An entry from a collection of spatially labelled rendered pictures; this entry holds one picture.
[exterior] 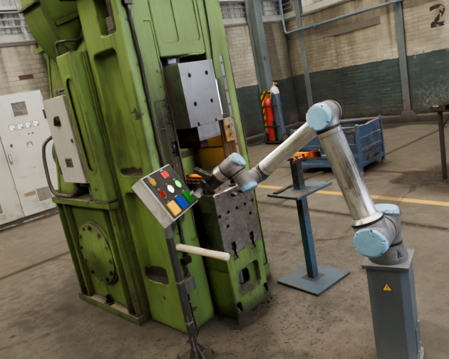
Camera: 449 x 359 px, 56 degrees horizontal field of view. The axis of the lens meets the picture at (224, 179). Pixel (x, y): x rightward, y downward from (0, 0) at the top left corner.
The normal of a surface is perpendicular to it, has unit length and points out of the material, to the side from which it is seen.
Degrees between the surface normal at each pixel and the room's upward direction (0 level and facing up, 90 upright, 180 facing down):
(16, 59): 90
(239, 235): 90
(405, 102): 90
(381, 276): 90
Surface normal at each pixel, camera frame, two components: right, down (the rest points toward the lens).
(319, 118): -0.61, 0.16
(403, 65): -0.76, 0.28
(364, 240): -0.52, 0.36
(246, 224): 0.71, 0.02
